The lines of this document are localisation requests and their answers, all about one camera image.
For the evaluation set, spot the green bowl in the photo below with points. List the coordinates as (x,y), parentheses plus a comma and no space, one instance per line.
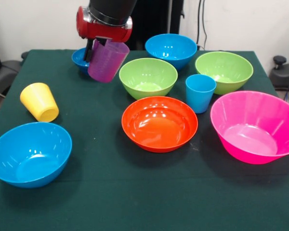
(148,79)
(224,69)

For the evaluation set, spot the purple cup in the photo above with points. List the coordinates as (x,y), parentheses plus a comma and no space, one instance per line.
(106,63)

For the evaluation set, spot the light blue bowl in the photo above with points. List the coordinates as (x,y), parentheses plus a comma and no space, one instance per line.
(171,48)
(29,156)

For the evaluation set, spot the orange bowl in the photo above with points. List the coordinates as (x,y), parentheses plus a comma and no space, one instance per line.
(159,127)

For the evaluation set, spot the dark green table cloth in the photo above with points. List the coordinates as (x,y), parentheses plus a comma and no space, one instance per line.
(144,192)

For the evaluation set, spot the small dark blue bowl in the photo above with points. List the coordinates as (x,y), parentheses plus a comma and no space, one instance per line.
(78,60)

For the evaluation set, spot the yellow cup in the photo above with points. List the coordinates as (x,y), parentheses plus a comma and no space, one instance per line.
(38,101)

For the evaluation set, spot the light blue cup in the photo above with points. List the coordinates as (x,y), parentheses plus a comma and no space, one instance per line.
(199,96)

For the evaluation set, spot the pink bowl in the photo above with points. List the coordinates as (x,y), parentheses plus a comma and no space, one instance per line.
(253,134)

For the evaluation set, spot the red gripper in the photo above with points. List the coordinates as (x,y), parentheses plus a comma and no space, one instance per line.
(103,31)

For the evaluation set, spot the black pedestal leg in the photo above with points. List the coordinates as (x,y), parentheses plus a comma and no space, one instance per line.
(4,72)
(284,77)

